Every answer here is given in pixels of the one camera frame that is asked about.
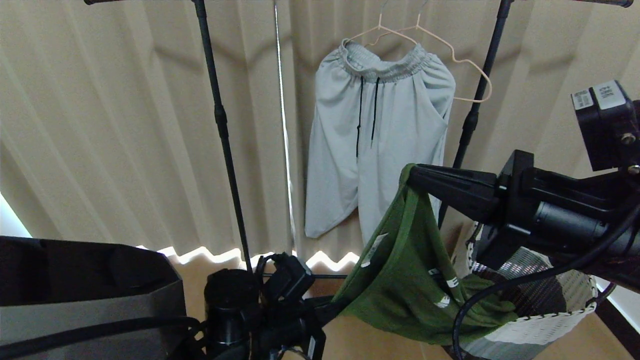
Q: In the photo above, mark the pink clothes hanger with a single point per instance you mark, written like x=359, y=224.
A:
x=380, y=21
x=418, y=21

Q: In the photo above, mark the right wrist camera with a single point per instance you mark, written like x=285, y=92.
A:
x=607, y=130

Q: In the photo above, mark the black clothes rack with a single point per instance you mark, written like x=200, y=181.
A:
x=220, y=115

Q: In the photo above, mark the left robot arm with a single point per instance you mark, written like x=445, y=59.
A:
x=100, y=280

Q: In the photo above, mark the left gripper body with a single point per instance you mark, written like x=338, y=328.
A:
x=295, y=340

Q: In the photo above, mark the pale grey shorts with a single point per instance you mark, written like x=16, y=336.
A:
x=390, y=140

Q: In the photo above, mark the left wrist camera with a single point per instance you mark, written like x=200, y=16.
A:
x=287, y=277

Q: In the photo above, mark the green garment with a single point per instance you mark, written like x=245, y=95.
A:
x=400, y=290

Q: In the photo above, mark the white laundry basket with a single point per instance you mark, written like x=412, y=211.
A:
x=545, y=330

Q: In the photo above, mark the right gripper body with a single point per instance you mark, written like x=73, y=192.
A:
x=550, y=210

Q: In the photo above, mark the beige curtain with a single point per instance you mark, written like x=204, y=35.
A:
x=100, y=125

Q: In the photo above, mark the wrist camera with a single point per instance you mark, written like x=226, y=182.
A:
x=287, y=277
x=607, y=130

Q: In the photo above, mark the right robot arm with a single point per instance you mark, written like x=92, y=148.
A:
x=625, y=270

